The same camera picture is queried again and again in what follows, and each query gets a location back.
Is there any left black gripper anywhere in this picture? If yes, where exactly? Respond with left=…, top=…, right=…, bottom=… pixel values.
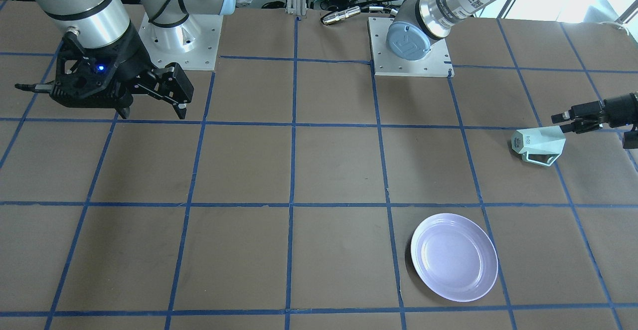
left=551, top=92, right=638, bottom=149

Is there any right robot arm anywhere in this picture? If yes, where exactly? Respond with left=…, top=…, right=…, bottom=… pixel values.
left=14, top=0, right=236, bottom=120

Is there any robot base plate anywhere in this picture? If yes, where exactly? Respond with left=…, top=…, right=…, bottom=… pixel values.
left=139, top=14, right=224, bottom=71
left=367, top=17, right=455, bottom=78

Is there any lavender plate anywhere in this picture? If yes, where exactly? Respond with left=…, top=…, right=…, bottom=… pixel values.
left=409, top=213, right=499, bottom=303

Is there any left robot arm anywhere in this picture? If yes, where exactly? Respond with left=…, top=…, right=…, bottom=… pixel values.
left=385, top=0, right=638, bottom=149

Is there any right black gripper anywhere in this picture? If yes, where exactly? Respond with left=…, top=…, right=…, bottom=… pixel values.
left=49, top=22, right=194, bottom=120

